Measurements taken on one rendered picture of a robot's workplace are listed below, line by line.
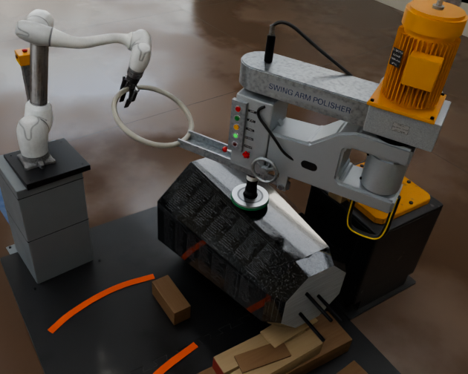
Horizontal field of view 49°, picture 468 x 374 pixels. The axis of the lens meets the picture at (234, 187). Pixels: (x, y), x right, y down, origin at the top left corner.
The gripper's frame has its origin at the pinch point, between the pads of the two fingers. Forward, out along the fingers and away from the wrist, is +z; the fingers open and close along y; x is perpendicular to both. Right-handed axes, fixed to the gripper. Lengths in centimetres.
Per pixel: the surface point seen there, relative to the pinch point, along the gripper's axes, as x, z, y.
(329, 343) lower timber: 28, 36, 185
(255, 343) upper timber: -10, 40, 156
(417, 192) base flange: 110, -29, 153
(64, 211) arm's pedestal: -42, 65, 20
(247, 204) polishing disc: 11, -8, 97
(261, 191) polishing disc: 26, -8, 95
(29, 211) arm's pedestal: -62, 58, 14
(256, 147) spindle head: 5, -46, 85
